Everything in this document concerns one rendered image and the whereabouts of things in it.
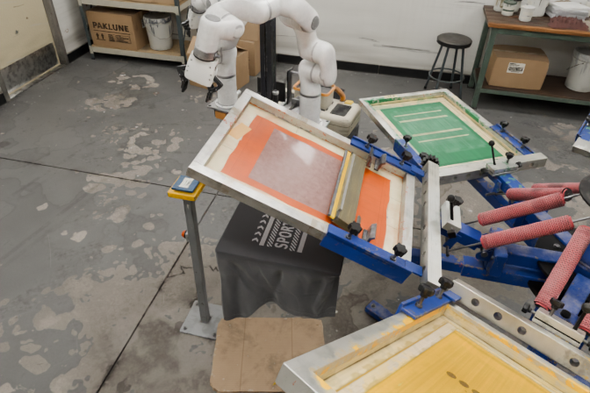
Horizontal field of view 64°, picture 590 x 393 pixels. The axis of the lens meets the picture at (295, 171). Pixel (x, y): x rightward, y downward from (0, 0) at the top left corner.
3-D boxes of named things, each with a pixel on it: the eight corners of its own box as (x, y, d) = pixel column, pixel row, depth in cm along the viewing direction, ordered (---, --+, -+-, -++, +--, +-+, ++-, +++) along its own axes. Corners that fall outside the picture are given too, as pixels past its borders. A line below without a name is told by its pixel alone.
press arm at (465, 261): (259, 239, 195) (259, 228, 192) (263, 229, 200) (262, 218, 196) (579, 297, 174) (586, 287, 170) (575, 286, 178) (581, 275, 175)
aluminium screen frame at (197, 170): (185, 175, 149) (188, 167, 146) (243, 95, 195) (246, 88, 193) (404, 280, 153) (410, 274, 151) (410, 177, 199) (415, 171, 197)
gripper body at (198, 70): (223, 53, 158) (216, 82, 165) (195, 42, 158) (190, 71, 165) (215, 62, 152) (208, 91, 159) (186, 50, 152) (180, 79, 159)
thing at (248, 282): (225, 322, 201) (218, 252, 176) (228, 315, 204) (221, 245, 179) (331, 345, 193) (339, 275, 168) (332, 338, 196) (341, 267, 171)
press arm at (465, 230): (433, 231, 172) (440, 222, 169) (433, 219, 176) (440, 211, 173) (474, 251, 173) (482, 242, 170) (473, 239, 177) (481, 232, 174)
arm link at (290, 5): (292, 22, 187) (322, 30, 180) (256, 39, 175) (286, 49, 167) (291, -20, 177) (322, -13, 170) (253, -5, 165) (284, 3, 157)
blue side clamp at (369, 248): (319, 245, 151) (327, 232, 147) (321, 234, 155) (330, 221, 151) (401, 284, 153) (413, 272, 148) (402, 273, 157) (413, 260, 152)
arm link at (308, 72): (307, 86, 216) (308, 53, 207) (330, 95, 209) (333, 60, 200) (293, 93, 210) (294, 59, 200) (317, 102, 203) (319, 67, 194)
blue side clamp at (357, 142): (344, 153, 195) (351, 140, 191) (346, 146, 199) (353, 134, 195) (407, 184, 197) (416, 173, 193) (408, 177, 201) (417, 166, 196)
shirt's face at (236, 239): (215, 251, 177) (215, 250, 177) (250, 183, 212) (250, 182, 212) (340, 275, 169) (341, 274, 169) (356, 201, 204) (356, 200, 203)
